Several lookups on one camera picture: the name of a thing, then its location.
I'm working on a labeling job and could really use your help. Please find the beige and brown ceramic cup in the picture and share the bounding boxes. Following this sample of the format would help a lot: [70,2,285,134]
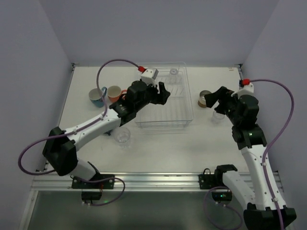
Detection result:
[198,90,211,108]

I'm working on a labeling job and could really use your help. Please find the small clear glass cup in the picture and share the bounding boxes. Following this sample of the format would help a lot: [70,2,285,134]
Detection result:
[211,111,225,124]

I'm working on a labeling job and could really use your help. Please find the clear glass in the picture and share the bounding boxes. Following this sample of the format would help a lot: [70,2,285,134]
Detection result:
[169,68,178,84]

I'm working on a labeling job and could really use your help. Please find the orange ceramic mug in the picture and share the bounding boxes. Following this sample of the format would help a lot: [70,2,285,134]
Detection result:
[107,86,127,103]

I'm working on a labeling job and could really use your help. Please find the large clear glass tumbler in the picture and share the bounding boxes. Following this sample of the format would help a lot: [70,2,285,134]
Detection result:
[112,127,131,147]

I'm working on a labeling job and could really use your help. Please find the light blue textured mug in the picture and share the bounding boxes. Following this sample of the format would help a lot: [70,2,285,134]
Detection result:
[88,87,107,108]

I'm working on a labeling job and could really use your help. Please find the dark blue ribbed mug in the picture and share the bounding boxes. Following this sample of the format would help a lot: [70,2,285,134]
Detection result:
[104,129,113,136]

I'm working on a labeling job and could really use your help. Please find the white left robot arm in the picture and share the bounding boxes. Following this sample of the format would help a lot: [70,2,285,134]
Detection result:
[43,80,170,181]

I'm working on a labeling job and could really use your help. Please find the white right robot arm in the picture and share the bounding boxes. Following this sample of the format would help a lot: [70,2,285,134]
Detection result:
[204,86,296,230]

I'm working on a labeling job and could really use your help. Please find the black right controller box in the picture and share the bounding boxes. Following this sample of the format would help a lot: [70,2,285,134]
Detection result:
[211,191,233,205]

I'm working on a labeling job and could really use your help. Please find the black controller box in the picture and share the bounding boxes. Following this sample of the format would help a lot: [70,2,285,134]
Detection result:
[211,191,233,205]
[81,192,102,204]

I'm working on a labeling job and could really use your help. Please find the black left controller box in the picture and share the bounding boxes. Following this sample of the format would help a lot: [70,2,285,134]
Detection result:
[81,192,102,204]

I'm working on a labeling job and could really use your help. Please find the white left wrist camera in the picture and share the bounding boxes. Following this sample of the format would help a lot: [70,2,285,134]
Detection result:
[141,68,159,86]

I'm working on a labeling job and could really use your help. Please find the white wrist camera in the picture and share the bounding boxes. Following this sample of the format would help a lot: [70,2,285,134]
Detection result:
[141,68,159,86]
[231,79,254,98]

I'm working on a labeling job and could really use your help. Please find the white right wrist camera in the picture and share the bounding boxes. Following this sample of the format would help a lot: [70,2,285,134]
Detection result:
[231,79,254,98]

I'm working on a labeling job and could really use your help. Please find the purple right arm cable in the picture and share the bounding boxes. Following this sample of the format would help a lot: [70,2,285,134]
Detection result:
[203,79,295,230]

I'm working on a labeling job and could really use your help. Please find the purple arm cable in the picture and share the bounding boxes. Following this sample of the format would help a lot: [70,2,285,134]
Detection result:
[203,79,295,230]
[18,58,146,207]

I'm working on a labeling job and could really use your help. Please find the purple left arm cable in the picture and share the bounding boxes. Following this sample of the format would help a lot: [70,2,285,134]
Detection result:
[18,58,146,207]

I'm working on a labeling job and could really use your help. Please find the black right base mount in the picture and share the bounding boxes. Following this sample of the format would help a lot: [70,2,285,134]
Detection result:
[198,164,237,190]

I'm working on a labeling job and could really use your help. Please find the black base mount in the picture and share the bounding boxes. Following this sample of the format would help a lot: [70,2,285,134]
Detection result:
[71,173,115,190]
[198,164,237,190]

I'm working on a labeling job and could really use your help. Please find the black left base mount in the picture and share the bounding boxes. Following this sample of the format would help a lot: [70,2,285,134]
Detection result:
[71,173,115,190]

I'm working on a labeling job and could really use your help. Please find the aluminium mounting rail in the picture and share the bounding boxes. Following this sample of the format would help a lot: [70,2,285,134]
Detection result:
[31,172,200,192]

